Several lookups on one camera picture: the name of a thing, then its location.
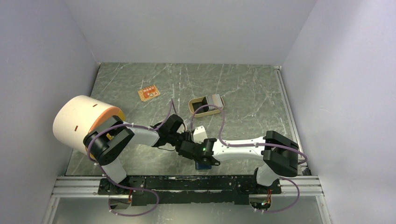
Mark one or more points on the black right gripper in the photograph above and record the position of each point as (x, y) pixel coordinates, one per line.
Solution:
(201, 143)

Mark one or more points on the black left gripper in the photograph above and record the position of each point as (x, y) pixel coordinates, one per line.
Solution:
(187, 135)

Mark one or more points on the blue leather card holder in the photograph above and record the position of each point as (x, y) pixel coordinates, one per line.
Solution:
(199, 166)

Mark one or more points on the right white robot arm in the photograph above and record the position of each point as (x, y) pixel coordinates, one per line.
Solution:
(279, 154)

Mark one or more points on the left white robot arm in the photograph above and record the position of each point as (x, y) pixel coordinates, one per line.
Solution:
(106, 142)

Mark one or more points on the stack of cards in tray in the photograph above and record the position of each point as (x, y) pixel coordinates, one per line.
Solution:
(214, 99)

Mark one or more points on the large white cylinder roll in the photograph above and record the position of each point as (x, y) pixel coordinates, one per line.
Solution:
(78, 117)

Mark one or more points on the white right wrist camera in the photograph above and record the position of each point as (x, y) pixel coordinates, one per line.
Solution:
(199, 134)

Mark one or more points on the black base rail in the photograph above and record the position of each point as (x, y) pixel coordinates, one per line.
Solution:
(152, 189)

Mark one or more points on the aluminium frame rail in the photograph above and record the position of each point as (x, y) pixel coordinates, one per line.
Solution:
(75, 200)

